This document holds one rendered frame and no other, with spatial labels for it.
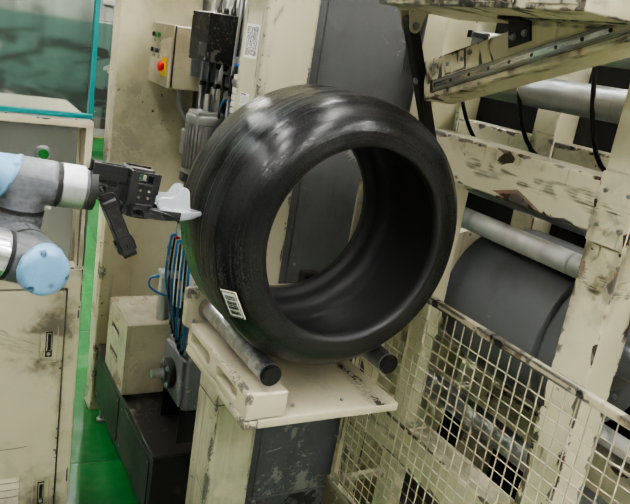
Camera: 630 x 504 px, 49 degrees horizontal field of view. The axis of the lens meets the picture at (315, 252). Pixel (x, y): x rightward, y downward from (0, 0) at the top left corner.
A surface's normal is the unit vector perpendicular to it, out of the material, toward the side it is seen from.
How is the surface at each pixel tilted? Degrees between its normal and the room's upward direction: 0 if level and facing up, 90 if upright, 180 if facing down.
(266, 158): 64
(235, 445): 90
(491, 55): 90
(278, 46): 90
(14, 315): 90
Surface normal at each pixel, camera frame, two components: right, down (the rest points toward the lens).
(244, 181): -0.22, -0.08
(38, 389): 0.47, 0.32
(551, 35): -0.87, 0.00
